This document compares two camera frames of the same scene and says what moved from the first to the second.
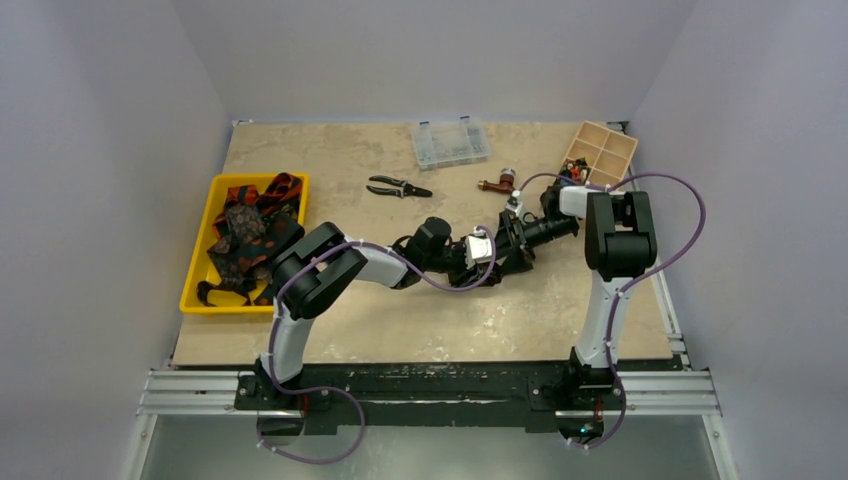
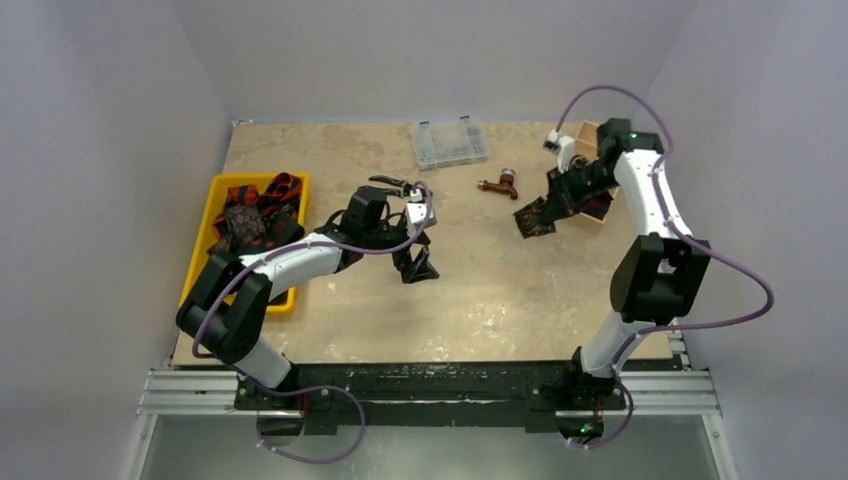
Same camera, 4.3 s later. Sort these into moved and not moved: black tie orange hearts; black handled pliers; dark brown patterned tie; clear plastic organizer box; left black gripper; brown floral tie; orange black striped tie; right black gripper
Moved: right black gripper; left black gripper; dark brown patterned tie
Not moved: black handled pliers; black tie orange hearts; brown floral tie; clear plastic organizer box; orange black striped tie
